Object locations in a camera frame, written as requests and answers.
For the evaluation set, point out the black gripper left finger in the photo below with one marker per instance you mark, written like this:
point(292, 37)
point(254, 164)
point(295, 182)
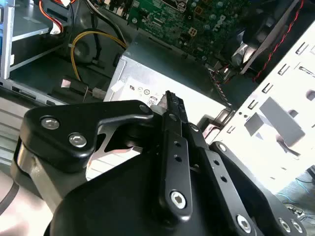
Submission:
point(64, 127)

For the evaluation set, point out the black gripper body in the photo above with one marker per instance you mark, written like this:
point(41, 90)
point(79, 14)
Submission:
point(118, 196)

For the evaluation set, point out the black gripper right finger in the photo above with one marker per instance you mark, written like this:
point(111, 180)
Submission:
point(221, 172)

